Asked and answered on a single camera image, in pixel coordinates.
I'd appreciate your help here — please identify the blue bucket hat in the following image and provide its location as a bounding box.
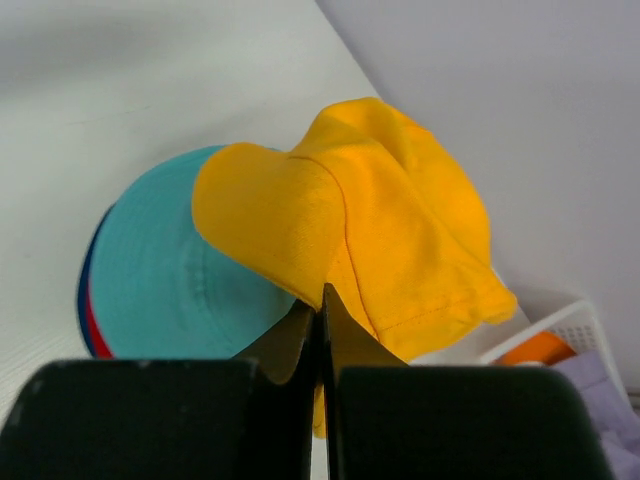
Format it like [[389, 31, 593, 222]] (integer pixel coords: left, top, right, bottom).
[[76, 207, 111, 358]]

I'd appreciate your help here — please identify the white plastic basket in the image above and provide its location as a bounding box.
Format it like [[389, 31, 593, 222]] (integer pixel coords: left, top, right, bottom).
[[411, 299, 628, 399]]

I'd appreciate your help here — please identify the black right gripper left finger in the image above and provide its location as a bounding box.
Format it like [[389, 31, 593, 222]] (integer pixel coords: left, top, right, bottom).
[[1, 302, 314, 479]]

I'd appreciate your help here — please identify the lilac bucket hat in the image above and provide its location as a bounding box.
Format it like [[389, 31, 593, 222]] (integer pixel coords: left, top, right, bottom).
[[552, 351, 639, 480]]

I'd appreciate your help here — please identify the teal bucket hat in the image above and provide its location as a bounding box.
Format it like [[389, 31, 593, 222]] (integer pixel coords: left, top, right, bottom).
[[88, 146, 295, 359]]

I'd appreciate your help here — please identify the yellow bucket hat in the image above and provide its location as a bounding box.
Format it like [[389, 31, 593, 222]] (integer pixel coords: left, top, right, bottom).
[[191, 98, 517, 361]]

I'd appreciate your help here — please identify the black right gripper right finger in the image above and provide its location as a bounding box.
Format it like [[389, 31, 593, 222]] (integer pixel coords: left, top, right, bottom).
[[322, 285, 612, 480]]

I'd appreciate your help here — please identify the red bucket hat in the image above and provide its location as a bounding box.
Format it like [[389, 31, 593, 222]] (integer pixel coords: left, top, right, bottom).
[[82, 287, 113, 359]]

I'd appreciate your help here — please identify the orange bucket hat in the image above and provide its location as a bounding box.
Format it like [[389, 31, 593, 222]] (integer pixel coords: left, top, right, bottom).
[[495, 331, 577, 366]]

